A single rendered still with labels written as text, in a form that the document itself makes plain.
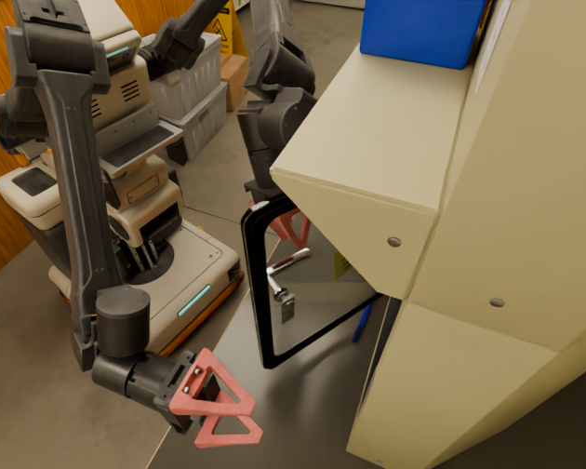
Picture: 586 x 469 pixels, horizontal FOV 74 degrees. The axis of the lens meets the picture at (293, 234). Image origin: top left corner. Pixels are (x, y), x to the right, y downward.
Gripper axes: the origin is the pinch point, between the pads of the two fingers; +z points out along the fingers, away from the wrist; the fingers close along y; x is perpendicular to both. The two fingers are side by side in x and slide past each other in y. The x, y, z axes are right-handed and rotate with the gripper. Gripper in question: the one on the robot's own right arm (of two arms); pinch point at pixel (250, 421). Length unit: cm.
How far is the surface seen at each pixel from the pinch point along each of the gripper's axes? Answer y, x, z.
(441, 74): 29.6, 25.6, 9.9
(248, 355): -27.0, 17.8, -11.9
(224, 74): -87, 241, -148
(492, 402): 8.2, 7.7, 22.2
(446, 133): 29.5, 16.2, 11.4
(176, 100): -69, 166, -138
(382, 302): -27.2, 39.5, 10.3
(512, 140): 34.9, 7.4, 14.0
